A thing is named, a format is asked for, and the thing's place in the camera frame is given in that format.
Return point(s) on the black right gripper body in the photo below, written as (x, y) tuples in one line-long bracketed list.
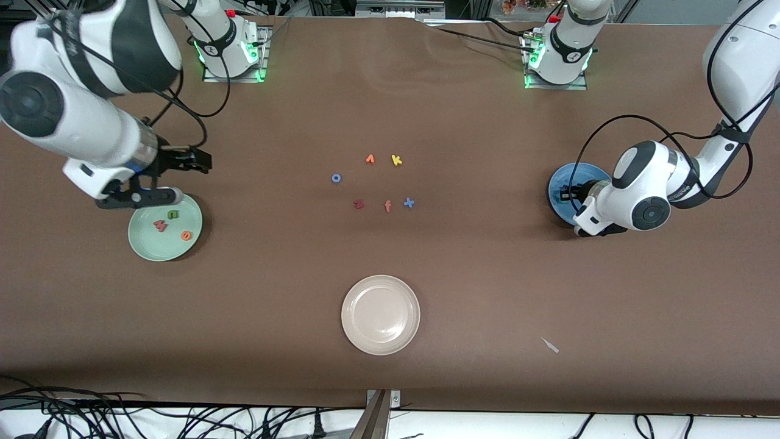
[(172, 161)]

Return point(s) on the red foam letter w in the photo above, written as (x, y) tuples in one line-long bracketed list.
[(160, 227)]

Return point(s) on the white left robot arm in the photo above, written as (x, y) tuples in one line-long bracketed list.
[(627, 207)]

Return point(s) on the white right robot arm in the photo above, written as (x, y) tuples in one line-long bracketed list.
[(79, 128)]

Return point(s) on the blue plate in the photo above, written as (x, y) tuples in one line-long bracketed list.
[(557, 201)]

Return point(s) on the green plate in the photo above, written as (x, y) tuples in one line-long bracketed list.
[(152, 244)]

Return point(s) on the small white paper scrap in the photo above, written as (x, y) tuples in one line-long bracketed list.
[(551, 346)]

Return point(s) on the brown paper table cover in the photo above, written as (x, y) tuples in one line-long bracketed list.
[(390, 110)]

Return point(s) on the beige plate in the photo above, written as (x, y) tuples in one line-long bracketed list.
[(381, 315)]

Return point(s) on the aluminium extrusion bar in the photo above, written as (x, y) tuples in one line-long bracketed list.
[(396, 9)]

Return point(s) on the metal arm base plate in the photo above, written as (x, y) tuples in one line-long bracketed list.
[(210, 77), (579, 86)]

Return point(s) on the metal table bracket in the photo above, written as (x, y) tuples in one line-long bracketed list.
[(375, 421)]

